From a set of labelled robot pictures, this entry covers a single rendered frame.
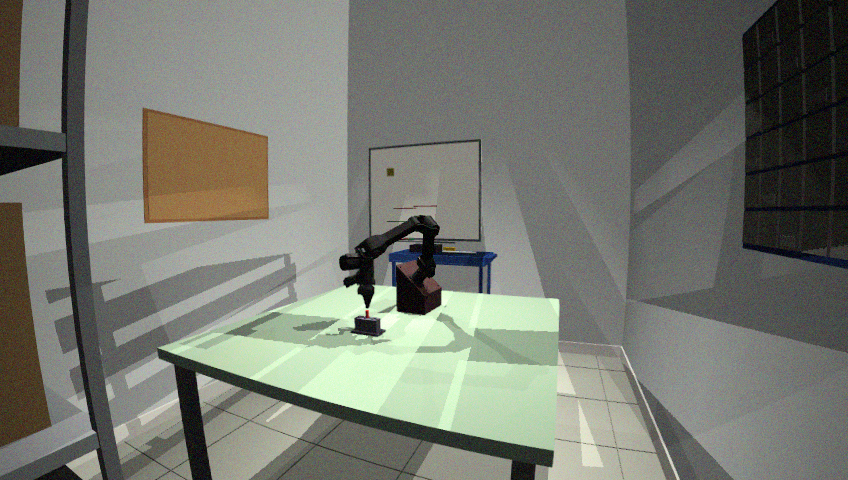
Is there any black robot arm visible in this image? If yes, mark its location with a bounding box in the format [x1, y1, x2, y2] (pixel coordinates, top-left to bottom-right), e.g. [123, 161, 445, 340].
[339, 215, 440, 288]

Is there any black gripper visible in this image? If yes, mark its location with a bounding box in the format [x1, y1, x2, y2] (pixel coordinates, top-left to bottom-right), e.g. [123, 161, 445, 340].
[358, 268, 375, 309]

